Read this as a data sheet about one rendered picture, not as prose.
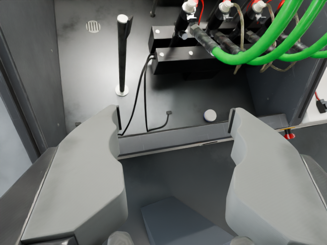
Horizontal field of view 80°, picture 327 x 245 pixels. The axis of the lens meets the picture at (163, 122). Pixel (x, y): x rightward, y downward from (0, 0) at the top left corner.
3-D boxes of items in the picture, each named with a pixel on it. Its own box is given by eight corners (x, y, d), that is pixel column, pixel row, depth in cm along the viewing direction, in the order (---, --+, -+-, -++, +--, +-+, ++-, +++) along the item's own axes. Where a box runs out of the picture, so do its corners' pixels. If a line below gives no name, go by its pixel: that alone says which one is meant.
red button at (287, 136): (279, 140, 76) (290, 138, 71) (276, 130, 76) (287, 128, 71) (290, 138, 77) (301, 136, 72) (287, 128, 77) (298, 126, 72)
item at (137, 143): (72, 165, 58) (54, 166, 42) (71, 149, 58) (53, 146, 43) (253, 133, 72) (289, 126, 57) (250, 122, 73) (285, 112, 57)
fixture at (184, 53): (149, 84, 63) (158, 61, 48) (144, 55, 65) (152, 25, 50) (242, 76, 71) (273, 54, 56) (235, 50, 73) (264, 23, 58)
